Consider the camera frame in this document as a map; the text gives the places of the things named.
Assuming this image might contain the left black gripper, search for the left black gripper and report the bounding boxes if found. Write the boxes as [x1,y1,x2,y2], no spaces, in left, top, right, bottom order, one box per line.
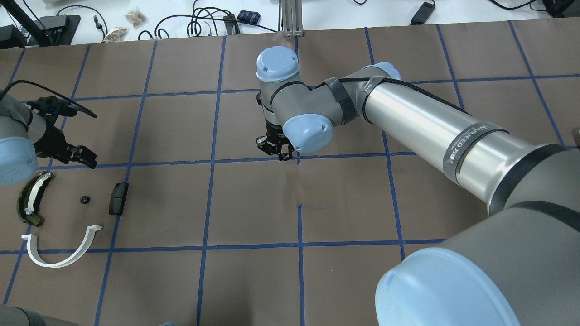
[26,96,97,169]

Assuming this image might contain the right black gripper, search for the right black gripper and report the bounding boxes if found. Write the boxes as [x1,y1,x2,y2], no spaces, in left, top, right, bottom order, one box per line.
[256,120,294,162]

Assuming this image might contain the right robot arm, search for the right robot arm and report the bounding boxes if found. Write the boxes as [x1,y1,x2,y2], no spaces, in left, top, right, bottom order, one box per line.
[256,46,579,326]

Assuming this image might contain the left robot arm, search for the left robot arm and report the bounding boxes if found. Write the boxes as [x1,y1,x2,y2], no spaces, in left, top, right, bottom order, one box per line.
[0,95,97,186]

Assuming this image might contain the dark green brake shoe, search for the dark green brake shoe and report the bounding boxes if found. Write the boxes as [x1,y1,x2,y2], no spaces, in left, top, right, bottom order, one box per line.
[16,170,53,227]

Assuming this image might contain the black brake pad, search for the black brake pad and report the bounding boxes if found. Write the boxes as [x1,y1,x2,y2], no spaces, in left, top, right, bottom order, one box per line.
[108,183,129,216]

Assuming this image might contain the black monitor stand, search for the black monitor stand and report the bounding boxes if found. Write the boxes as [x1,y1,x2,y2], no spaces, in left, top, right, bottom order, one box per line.
[0,0,81,49]

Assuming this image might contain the snack packet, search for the snack packet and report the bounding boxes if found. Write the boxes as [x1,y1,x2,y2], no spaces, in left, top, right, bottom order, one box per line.
[124,8,148,27]
[103,27,128,43]

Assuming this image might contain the white curved plastic part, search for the white curved plastic part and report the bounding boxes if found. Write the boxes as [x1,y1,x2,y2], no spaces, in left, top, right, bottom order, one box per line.
[22,225,103,268]

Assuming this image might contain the black power adapter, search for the black power adapter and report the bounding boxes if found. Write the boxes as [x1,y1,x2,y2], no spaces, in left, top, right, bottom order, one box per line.
[236,10,261,25]

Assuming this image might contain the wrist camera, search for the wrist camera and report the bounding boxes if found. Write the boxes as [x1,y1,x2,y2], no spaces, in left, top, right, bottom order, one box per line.
[45,96,97,118]

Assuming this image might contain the aluminium frame post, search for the aluminium frame post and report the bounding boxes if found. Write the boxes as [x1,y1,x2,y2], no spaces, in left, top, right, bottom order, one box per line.
[279,0,304,37]

